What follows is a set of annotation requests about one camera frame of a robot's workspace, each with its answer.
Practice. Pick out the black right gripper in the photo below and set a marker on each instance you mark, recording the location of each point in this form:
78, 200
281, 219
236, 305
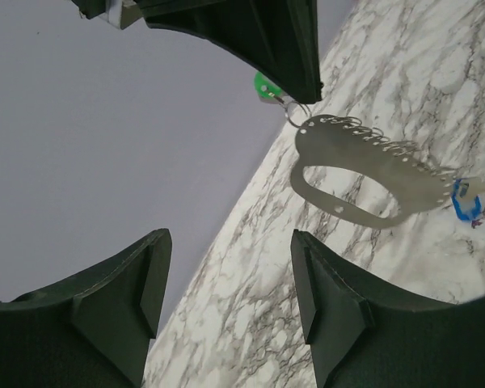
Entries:
279, 38

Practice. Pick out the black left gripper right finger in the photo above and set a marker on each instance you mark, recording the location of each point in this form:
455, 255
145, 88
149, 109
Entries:
365, 332

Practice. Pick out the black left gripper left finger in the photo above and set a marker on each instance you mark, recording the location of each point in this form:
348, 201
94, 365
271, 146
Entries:
92, 329

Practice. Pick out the wire keyring with keys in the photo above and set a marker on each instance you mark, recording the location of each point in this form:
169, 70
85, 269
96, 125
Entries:
345, 143

